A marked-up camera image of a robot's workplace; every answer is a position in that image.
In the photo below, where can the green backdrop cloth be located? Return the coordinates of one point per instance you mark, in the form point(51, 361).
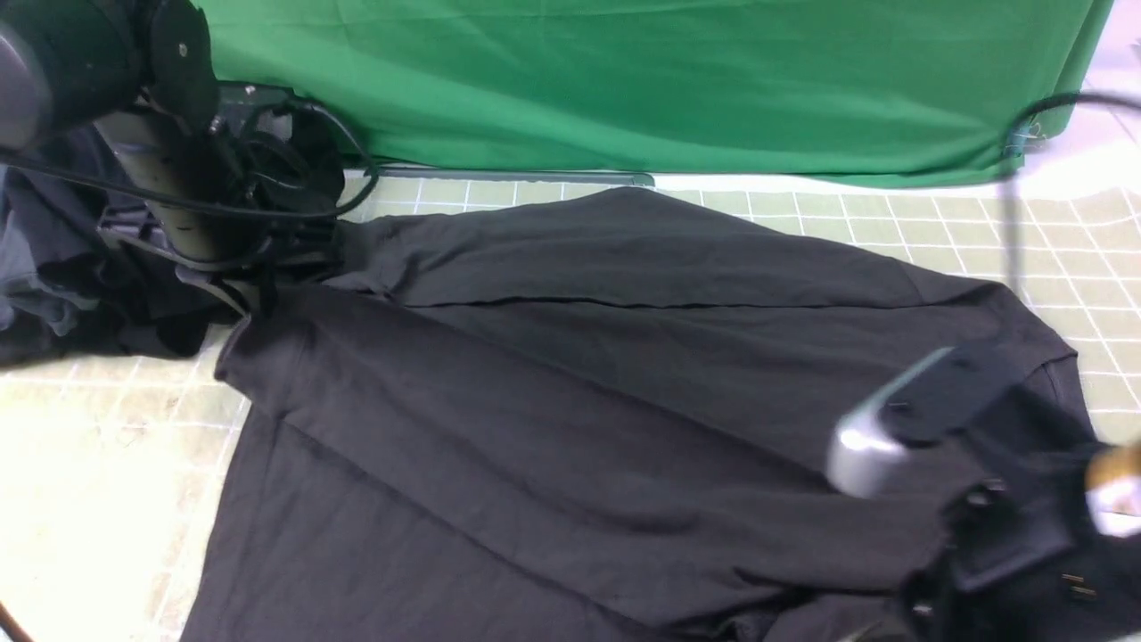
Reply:
point(884, 94)

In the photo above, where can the blue binder clip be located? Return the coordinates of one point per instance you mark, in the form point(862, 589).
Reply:
point(1020, 139)

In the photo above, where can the green grid cutting mat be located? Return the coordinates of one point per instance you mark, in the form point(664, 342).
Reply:
point(111, 468)

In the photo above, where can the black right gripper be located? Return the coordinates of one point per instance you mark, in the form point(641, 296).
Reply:
point(1061, 567)

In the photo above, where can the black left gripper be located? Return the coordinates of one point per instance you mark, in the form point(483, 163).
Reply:
point(293, 176)

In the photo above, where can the pile of black clothes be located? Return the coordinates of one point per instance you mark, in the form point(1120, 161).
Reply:
point(65, 292)

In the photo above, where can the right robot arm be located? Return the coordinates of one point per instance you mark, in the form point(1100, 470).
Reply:
point(968, 394)

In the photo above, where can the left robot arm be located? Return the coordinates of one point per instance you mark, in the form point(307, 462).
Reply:
point(122, 95)

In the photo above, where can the dark gray long-sleeve top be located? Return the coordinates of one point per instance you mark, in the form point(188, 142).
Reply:
point(604, 419)

